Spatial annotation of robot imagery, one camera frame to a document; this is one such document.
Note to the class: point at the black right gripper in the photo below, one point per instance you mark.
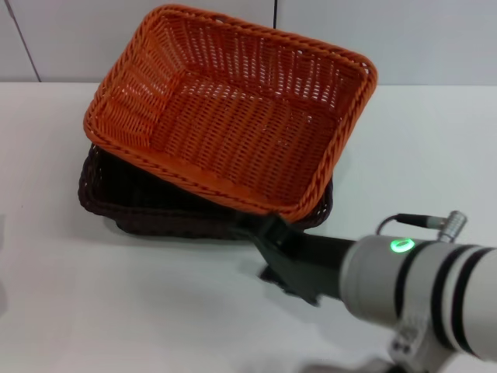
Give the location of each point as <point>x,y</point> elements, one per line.
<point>310,264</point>

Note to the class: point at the dark brown woven basket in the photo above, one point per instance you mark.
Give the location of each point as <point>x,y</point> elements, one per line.
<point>155,210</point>

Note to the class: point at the orange woven basket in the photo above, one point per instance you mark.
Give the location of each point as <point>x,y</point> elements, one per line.
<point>240,116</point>

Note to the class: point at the black vertical wall strip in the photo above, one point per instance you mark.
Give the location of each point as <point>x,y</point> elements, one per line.
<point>275,13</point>

